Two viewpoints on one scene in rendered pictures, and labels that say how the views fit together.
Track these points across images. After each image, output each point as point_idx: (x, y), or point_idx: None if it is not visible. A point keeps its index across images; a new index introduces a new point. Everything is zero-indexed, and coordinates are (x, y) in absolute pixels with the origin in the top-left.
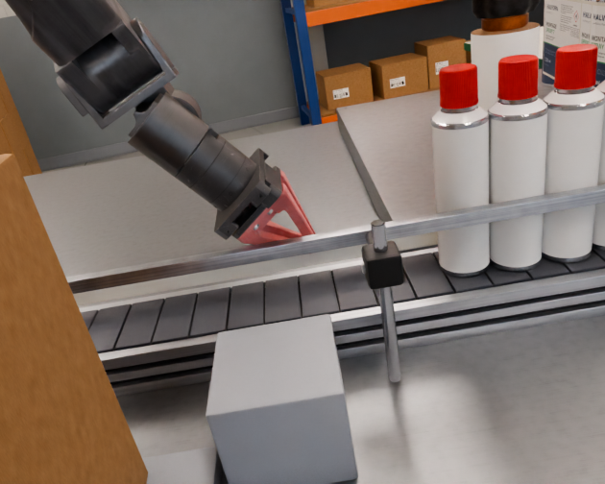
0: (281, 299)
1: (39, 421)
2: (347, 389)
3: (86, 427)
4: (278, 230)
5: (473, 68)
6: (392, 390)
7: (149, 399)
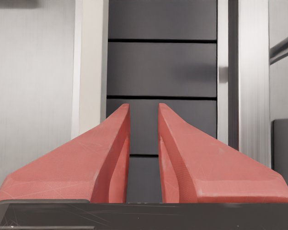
0: (157, 186)
1: None
2: (270, 114)
3: None
4: (124, 195)
5: None
6: (283, 66)
7: None
